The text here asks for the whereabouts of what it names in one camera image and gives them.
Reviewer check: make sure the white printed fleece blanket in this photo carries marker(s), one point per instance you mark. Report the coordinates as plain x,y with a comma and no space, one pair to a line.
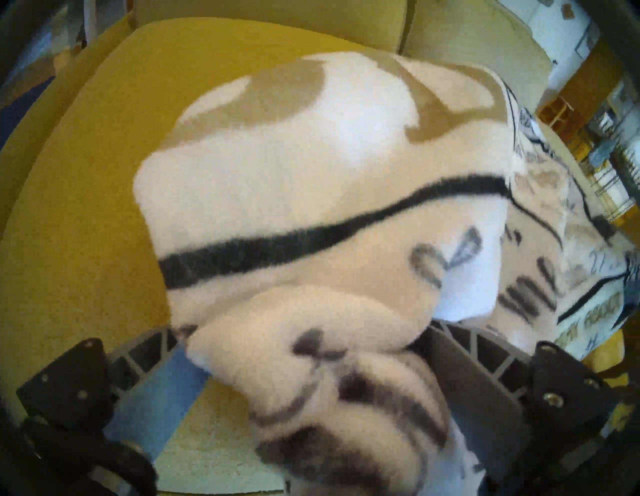
325,200

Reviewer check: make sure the yellow sofa back cushion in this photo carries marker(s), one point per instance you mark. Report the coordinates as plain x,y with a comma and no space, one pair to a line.
275,20
475,50

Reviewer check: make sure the yellow fabric sofa frame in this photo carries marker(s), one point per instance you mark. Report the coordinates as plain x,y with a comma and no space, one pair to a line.
45,115

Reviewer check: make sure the large navy moving blanket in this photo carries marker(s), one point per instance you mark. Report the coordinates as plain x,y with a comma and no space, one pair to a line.
20,110

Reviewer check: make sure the wooden stool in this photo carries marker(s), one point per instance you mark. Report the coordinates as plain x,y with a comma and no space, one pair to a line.
557,107

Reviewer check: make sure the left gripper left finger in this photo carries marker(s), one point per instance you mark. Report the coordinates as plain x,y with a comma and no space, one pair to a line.
145,395

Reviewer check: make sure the red gold diamond decoration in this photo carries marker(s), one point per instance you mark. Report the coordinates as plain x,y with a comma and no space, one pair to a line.
567,11

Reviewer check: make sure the black metal rack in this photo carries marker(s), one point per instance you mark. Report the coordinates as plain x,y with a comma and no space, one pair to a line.
610,165

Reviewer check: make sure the white panel door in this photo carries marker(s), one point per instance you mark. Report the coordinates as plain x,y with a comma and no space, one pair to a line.
550,35

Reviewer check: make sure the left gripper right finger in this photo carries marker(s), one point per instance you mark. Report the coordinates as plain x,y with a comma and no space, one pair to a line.
490,395

